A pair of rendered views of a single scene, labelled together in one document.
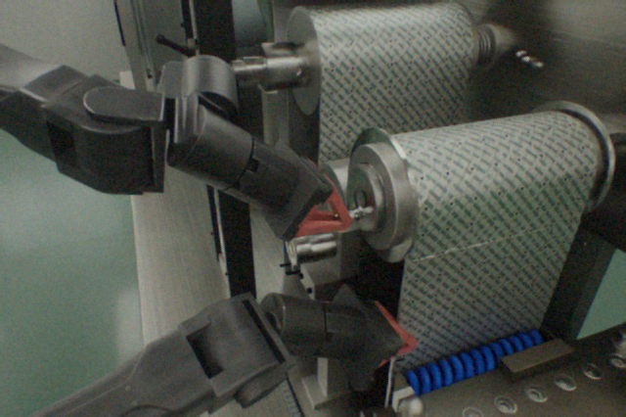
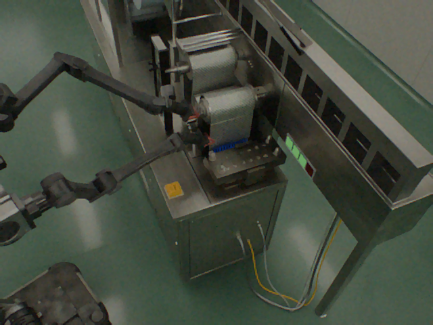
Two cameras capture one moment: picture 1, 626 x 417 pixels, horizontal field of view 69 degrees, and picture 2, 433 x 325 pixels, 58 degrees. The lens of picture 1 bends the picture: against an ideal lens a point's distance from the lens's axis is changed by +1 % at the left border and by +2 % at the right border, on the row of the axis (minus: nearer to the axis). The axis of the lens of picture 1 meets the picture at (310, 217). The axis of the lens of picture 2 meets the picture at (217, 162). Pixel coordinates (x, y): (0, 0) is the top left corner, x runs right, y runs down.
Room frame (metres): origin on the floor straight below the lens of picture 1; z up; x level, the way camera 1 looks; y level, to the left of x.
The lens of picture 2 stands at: (-1.03, -0.01, 2.56)
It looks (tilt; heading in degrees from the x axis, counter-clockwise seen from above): 49 degrees down; 354
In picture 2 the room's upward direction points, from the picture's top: 4 degrees clockwise
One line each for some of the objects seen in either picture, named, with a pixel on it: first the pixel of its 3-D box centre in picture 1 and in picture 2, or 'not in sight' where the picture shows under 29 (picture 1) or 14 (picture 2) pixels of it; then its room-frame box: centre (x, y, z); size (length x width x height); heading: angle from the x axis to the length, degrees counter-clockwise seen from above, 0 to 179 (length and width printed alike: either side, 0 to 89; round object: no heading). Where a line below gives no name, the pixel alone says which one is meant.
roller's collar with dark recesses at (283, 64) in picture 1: (283, 66); (182, 68); (0.65, 0.04, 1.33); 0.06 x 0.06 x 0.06; 21
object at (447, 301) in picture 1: (481, 301); (231, 131); (0.41, -0.21, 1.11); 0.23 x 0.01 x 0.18; 111
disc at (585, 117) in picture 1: (557, 161); (250, 97); (0.52, -0.31, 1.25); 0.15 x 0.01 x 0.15; 21
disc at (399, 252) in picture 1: (379, 196); (205, 110); (0.43, -0.07, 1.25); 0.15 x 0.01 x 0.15; 21
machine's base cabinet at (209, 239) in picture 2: not in sight; (163, 111); (1.32, 0.22, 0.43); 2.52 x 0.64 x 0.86; 21
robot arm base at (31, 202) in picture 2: not in sight; (33, 205); (-0.26, 0.52, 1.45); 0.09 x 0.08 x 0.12; 39
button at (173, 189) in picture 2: not in sight; (173, 189); (0.19, 0.09, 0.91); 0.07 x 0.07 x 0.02; 21
